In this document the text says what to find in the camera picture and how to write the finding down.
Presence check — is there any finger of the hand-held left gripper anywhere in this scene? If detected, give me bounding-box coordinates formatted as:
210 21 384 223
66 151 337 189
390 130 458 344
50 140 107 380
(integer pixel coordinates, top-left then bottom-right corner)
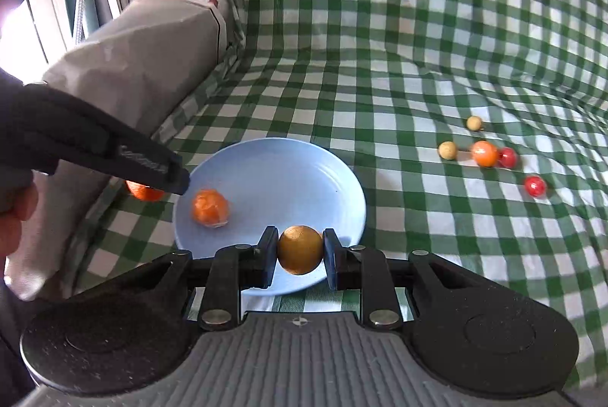
102 128 192 197

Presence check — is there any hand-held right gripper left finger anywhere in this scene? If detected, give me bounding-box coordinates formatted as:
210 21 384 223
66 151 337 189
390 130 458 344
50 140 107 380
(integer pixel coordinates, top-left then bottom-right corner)
147 225 279 332

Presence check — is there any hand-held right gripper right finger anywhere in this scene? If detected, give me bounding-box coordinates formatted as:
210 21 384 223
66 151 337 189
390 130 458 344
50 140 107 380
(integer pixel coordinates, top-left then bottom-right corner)
323 228 459 333

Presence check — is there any light blue plate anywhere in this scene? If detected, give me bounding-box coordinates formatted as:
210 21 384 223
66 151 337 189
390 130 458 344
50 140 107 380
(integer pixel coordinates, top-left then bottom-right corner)
172 137 367 296

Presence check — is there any plastic-wrapped orange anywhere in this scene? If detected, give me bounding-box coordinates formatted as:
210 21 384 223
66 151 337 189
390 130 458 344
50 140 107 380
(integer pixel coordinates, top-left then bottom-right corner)
191 189 231 228

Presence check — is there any person's left hand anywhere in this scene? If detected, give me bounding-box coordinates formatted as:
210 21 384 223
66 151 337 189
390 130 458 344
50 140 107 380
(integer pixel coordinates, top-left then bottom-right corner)
0 186 40 261

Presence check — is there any yellow-orange tangerine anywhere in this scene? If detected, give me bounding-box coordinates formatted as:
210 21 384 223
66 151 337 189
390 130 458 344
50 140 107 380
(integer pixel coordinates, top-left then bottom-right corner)
471 140 499 168

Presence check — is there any grey paper bag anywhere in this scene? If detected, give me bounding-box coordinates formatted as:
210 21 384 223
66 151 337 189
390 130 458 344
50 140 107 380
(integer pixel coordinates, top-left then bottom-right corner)
5 0 228 301

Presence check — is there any small tangerine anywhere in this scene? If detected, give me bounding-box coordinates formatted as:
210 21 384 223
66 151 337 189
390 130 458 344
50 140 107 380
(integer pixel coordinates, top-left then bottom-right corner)
126 180 166 203

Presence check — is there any green checked blanket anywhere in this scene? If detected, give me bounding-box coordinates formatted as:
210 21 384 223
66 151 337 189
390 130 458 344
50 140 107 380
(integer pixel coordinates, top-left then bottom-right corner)
62 0 608 391

